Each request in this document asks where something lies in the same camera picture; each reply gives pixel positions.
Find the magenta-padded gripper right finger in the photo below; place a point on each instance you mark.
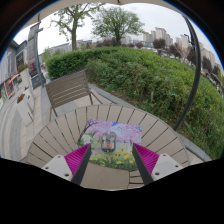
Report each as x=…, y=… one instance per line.
x=166, y=166

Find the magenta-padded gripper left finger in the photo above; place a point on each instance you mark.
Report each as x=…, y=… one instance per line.
x=57, y=166

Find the flower-print mouse pad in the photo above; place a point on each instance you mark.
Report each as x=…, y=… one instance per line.
x=126, y=133

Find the white planter with flowers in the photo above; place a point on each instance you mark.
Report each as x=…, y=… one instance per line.
x=24, y=110
x=25, y=78

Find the grey slatted outdoor chair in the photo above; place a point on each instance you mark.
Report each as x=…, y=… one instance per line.
x=66, y=89

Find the dark curved parasol pole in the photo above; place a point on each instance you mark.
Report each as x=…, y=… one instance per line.
x=193, y=83

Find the green trimmed hedge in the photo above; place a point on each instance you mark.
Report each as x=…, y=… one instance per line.
x=143, y=76

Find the tall grey sign pillar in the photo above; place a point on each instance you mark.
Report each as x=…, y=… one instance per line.
x=33, y=56

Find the sparse-leaved tree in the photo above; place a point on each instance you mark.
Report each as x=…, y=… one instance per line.
x=74, y=31

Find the round leafy tree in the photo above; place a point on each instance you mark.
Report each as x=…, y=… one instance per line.
x=116, y=23

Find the beige parasol canopy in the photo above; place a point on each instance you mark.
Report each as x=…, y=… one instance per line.
x=83, y=2

